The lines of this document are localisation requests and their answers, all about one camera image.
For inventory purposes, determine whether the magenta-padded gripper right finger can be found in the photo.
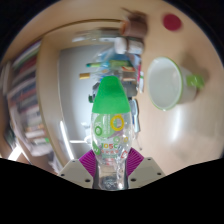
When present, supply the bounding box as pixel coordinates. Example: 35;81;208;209
125;147;166;190

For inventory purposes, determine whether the flat round red coaster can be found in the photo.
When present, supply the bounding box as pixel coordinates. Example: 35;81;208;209
162;13;183;32

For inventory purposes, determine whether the white mug with green handle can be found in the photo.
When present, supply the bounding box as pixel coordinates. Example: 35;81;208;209
146;56;206;112

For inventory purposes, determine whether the wooden shelf unit with books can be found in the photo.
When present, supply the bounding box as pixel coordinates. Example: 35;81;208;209
0;31;84;168

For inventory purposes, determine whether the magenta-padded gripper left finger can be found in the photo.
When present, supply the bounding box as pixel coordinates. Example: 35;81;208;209
57;148;101;190

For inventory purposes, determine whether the clear bottle with green cap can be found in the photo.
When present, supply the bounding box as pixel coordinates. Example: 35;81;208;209
90;75;136;191

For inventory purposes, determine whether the under-shelf light bar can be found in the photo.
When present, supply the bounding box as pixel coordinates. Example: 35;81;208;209
59;120;75;160

